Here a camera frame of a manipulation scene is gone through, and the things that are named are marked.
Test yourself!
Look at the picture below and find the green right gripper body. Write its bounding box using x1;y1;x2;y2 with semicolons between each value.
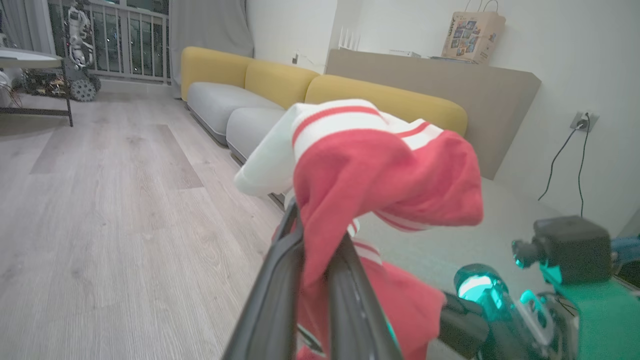
439;263;640;360

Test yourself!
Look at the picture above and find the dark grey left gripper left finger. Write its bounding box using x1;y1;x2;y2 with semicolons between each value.
222;199;306;360

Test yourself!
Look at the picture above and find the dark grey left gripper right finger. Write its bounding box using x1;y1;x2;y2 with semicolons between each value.
326;234;404;360

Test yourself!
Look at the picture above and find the red and white garment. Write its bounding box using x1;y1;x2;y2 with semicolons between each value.
234;99;485;360

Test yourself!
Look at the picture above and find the grey sofa seat cushion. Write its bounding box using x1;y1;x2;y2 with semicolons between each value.
186;82;284;147
226;106;301;166

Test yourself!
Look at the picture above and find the yellow sofa back cushion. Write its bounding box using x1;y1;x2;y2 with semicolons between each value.
244;60;321;110
180;46;254;101
304;74;469;137

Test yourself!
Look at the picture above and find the white wifi router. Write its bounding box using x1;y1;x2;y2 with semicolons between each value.
337;27;361;52

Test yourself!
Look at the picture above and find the grey curtain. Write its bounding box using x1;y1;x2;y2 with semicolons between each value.
169;0;255;99

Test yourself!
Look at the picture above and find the white window railing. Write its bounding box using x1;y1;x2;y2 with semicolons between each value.
47;0;171;84

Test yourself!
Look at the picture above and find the brown printed paper bag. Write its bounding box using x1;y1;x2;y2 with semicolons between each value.
441;0;507;65

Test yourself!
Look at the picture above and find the white wheeled background robot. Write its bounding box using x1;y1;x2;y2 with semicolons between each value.
66;0;102;103

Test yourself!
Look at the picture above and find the black-legged side table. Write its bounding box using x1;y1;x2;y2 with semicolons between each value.
0;47;75;128

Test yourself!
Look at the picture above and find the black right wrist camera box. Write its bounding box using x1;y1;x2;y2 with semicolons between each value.
512;215;614;287

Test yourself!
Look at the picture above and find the thin black power cable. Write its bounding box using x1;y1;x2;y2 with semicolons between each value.
538;124;582;202
577;114;592;217

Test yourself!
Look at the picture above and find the grey wall socket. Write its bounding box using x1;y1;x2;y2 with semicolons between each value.
570;110;600;134

